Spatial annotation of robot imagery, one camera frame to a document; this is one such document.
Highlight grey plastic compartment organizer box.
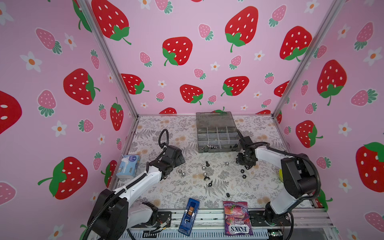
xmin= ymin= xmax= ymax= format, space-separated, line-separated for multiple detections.
xmin=196 ymin=111 xmax=241 ymax=153

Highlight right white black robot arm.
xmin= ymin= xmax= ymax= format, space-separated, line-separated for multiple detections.
xmin=236 ymin=130 xmax=321 ymax=225

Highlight silver wing nuts in box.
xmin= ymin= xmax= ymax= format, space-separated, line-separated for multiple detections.
xmin=203 ymin=145 xmax=215 ymax=150

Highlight blue rectangular plastic box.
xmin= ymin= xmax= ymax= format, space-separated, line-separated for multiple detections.
xmin=178 ymin=198 xmax=200 ymax=237

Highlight blue white tissue pack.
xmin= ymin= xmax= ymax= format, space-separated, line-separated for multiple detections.
xmin=116 ymin=155 xmax=140 ymax=180

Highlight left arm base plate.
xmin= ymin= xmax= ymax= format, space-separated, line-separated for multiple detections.
xmin=151 ymin=211 xmax=173 ymax=228

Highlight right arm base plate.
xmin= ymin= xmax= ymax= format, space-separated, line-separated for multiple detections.
xmin=249 ymin=210 xmax=291 ymax=227

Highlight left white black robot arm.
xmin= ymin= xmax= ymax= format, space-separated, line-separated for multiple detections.
xmin=83 ymin=145 xmax=185 ymax=240

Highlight purple Fox's candy bag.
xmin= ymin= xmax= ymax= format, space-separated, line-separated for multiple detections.
xmin=223 ymin=201 xmax=254 ymax=236

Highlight yellow green bowl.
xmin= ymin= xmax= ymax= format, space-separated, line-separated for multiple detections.
xmin=279 ymin=169 xmax=284 ymax=182

